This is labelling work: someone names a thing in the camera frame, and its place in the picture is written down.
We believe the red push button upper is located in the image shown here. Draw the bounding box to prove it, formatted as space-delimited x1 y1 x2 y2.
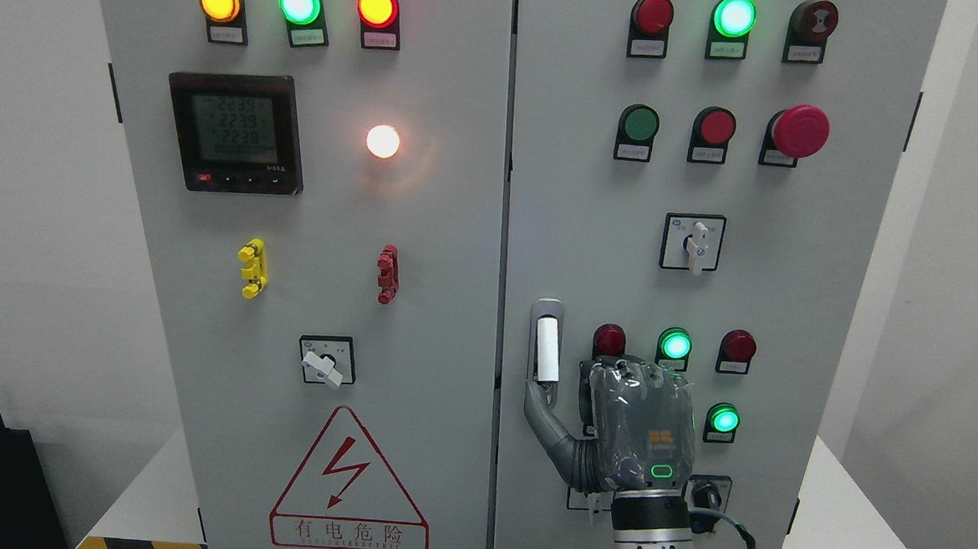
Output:
686 106 736 165

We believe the red lit indicator light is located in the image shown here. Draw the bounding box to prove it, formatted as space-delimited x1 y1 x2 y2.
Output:
357 0 401 51

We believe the red electric warning sticker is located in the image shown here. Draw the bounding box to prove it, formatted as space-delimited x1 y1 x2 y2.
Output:
269 406 430 549

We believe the silver door handle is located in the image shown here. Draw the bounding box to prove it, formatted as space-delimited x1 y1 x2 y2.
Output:
527 297 564 409

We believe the green indicator light middle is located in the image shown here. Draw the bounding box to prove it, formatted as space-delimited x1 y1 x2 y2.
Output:
655 327 692 372

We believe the green indicator light top right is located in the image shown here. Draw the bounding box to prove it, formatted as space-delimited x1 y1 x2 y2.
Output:
704 0 758 60

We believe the red emergency stop button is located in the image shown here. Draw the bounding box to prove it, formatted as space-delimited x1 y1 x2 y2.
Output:
757 104 831 168

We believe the white rotary switch upper right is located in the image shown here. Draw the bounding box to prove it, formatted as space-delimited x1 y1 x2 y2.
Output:
659 213 728 276

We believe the dark red buzzer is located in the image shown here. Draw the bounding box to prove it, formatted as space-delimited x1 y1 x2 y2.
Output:
781 0 839 64

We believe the red indicator light top right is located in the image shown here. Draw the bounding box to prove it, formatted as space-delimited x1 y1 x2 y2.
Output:
626 0 675 59

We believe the black rotary selector switch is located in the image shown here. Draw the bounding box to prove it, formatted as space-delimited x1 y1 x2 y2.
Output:
684 474 733 536

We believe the white rotary switch left door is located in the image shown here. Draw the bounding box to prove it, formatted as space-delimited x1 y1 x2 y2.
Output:
298 334 356 389

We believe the grey right cabinet door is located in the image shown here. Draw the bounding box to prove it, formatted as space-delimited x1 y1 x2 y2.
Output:
493 0 947 549

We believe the amber indicator light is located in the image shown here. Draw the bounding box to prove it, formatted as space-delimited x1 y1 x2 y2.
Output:
198 0 248 46

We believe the red indicator light middle right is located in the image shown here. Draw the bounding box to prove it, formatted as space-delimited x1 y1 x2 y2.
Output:
715 329 757 375

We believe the green push button upper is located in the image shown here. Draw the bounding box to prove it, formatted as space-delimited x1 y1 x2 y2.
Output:
613 103 660 163

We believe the black digital power meter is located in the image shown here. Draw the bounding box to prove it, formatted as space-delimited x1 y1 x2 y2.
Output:
168 72 303 196

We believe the green indicator light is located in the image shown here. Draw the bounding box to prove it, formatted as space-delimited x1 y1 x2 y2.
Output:
655 327 692 372
278 0 329 48
704 0 758 60

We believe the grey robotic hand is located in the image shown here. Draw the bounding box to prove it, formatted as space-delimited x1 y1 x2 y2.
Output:
523 355 695 494

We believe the green indicator light top left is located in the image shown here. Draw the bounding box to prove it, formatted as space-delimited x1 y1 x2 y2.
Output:
278 0 329 48

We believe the white rotary switch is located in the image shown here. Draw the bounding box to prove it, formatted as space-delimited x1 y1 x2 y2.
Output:
659 213 728 276
566 487 614 525

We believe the white rotary switch lower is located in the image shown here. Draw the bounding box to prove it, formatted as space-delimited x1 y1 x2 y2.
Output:
566 487 614 525

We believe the red indicator light middle left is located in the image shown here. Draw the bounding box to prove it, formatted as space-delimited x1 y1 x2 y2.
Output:
592 323 627 358

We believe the grey cabinet door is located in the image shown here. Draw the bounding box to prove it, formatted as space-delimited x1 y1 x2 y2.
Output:
101 0 513 549
493 0 947 549

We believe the white lit indicator light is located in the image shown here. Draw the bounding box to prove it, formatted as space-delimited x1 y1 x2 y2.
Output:
365 124 401 160

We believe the green lit button lower right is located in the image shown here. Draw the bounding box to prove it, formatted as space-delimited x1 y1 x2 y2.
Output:
702 402 741 445

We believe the grey left cabinet door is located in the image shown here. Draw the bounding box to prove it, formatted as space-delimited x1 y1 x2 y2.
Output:
101 0 513 549

